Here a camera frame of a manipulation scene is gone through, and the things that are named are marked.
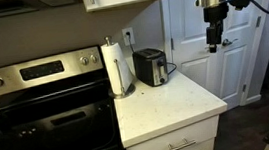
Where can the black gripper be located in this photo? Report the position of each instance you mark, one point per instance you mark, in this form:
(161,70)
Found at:
(215,16)

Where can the toaster lever switch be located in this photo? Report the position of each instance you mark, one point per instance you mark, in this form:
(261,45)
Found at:
(161,63)

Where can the black toaster dial knob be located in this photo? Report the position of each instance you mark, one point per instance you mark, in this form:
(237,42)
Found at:
(162,80)

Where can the black silver toaster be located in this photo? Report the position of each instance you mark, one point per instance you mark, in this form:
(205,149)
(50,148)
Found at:
(143,67)

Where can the white panelled door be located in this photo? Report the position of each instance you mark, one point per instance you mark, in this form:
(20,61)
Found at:
(189,19)
(237,67)

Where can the metal door hinge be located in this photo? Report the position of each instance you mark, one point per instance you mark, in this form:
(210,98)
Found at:
(171,44)
(258,21)
(244,87)

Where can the white cabinet drawer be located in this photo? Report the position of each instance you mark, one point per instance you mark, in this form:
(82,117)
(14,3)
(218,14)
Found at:
(187,134)

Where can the white paper towel roll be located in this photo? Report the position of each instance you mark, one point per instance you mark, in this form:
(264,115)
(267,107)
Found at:
(113,63)

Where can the silver paper towel holder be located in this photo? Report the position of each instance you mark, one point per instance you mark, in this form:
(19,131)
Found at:
(108,41)

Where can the stainless steel black stove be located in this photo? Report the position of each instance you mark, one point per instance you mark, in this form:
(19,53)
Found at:
(46,128)

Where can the dark range hood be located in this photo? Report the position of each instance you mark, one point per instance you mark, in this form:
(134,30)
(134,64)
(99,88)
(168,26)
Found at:
(16,5)

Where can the white wall outlet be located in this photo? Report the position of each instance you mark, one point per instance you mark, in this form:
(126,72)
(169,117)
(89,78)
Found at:
(129,41)

